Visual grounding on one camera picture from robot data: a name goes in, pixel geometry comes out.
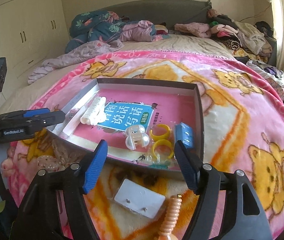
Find beige bed mattress cover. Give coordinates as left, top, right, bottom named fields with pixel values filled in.
left=0, top=33, right=235, bottom=116

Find polka dot mesh bow clip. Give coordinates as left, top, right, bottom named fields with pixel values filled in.
left=37, top=139, right=86, bottom=173

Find small blue hair clip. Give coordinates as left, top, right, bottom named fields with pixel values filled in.
left=173, top=122, right=195, bottom=149

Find yellow rings in clear bag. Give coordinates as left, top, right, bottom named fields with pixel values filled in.
left=146, top=123, right=175, bottom=165

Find pink book with blue label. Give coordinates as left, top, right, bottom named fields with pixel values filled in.
left=68, top=88, right=196, bottom=171

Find peach spiral hair clip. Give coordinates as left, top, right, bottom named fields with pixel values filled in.
left=158, top=194, right=182, bottom=240

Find shallow grey cardboard box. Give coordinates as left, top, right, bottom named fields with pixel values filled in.
left=48, top=78, right=204, bottom=179

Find pink cartoon bear blanket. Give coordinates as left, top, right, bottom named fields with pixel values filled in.
left=0, top=50, right=284, bottom=239

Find lilac bed sheet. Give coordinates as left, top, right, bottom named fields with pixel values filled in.
left=28, top=40, right=124, bottom=85

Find cream wardrobe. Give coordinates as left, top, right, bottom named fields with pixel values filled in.
left=0, top=0, right=69, bottom=105

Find dark floral quilt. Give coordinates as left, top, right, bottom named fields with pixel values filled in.
left=65, top=10, right=126, bottom=53

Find pink folded towel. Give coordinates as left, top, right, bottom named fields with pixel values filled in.
left=174, top=22, right=211, bottom=38

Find pink crumpled garment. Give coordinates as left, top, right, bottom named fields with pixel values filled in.
left=119, top=20, right=156, bottom=42

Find pile of clothes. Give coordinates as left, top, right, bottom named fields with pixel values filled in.
left=207, top=9, right=277, bottom=65

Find grey bed headboard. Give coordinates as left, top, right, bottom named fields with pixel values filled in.
left=102, top=0, right=212, bottom=29

